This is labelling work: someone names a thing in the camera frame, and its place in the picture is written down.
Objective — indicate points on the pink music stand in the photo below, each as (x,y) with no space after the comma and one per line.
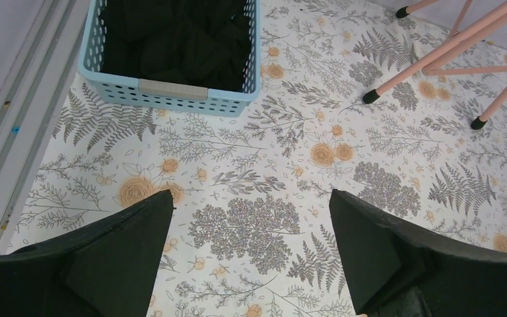
(455,44)

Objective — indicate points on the floral table mat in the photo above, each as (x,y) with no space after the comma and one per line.
(251,233)

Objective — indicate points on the black shirt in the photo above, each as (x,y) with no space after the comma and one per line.
(197,43)

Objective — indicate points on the aluminium frame rail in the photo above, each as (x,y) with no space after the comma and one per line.
(39,48)

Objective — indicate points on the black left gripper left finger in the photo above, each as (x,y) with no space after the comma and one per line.
(106,268)

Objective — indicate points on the light blue plastic basket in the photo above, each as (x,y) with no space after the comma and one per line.
(171,96)

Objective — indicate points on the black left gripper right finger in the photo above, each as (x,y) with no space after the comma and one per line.
(396,268)

